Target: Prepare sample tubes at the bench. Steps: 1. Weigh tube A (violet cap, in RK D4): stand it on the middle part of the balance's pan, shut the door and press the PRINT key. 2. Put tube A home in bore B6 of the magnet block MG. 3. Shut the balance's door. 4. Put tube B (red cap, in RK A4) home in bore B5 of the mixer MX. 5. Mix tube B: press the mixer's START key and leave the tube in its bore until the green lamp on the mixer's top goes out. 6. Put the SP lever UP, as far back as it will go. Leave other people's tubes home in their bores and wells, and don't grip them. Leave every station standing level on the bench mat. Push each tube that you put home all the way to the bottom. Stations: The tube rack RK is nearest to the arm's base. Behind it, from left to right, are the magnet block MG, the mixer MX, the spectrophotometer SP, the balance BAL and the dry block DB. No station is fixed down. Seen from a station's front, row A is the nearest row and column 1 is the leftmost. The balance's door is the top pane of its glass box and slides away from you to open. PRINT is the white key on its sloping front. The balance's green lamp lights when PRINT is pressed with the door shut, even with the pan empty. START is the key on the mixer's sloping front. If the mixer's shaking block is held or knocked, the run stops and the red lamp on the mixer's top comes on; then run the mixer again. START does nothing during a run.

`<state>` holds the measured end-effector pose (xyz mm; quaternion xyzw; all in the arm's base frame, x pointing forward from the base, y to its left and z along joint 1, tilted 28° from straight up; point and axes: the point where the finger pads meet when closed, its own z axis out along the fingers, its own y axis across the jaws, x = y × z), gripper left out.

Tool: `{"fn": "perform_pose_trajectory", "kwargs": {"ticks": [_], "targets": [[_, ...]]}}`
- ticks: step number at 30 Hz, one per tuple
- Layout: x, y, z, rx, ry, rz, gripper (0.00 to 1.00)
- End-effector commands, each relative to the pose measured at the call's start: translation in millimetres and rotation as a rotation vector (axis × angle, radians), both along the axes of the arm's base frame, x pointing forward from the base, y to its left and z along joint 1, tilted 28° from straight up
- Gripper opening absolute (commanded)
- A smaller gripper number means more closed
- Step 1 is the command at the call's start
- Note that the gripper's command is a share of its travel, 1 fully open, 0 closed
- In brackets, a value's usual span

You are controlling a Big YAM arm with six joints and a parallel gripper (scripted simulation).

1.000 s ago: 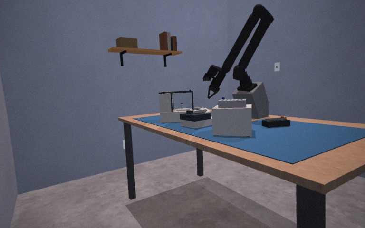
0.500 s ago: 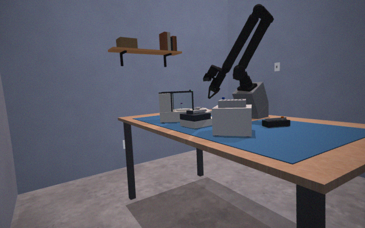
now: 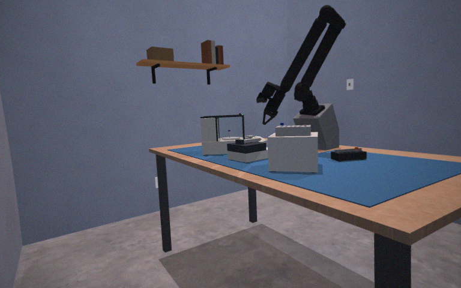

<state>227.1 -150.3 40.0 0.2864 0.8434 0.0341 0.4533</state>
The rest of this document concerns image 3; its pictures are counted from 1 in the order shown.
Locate blue bench mat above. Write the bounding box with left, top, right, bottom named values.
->
left=168, top=146, right=461, bottom=208

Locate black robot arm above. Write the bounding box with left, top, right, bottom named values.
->
left=256, top=5, right=346, bottom=116

